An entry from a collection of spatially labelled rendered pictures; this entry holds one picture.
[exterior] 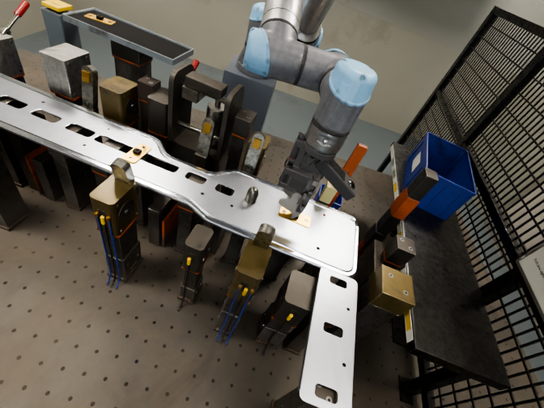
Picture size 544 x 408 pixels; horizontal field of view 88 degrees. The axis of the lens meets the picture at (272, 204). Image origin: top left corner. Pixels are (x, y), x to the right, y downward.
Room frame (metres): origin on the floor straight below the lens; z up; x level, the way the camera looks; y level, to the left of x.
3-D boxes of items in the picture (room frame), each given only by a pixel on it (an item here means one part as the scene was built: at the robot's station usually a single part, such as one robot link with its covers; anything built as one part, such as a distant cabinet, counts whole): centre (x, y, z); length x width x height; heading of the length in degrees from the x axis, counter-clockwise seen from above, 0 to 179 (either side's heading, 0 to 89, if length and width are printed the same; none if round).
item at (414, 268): (0.76, -0.50, 1.02); 0.90 x 0.22 x 0.03; 1
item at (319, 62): (0.60, 0.00, 1.37); 0.11 x 0.11 x 0.08; 16
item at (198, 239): (0.37, 0.13, 0.84); 0.10 x 0.05 x 0.29; 1
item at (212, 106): (0.76, 0.30, 0.95); 0.18 x 0.13 x 0.49; 91
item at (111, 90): (0.73, 0.56, 0.89); 0.12 x 0.08 x 0.38; 1
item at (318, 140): (0.51, -0.05, 1.29); 0.08 x 0.08 x 0.05
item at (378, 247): (0.55, -0.33, 0.85); 0.12 x 0.03 x 0.30; 1
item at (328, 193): (0.68, -0.14, 0.88); 0.04 x 0.04 x 0.37; 1
